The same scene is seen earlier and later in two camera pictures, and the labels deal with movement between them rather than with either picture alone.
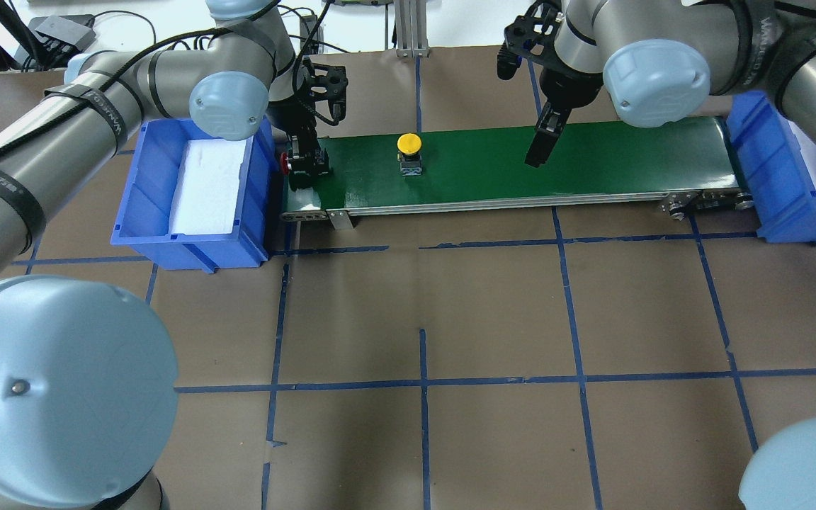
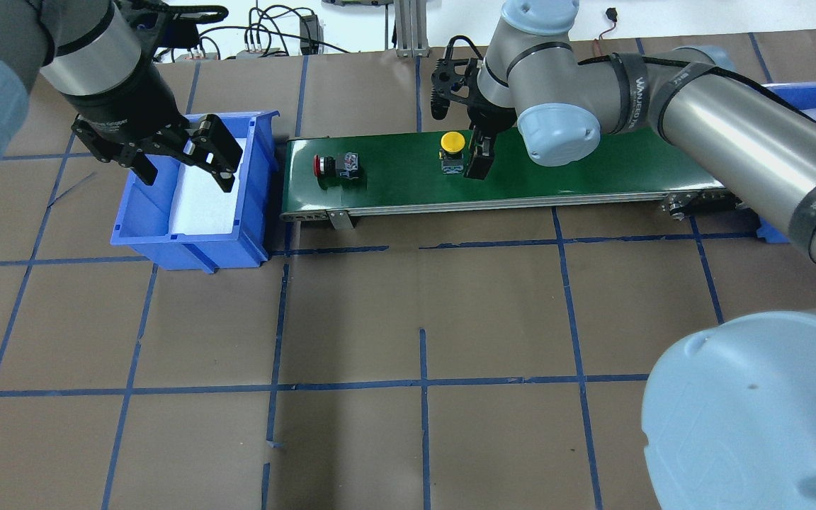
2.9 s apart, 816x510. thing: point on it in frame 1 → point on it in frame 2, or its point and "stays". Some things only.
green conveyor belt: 678,161 stays
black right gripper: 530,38 → 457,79
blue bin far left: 193,200 stays
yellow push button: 409,155 → 452,156
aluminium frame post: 411,27 stays
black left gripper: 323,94 → 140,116
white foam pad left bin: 206,187 stays
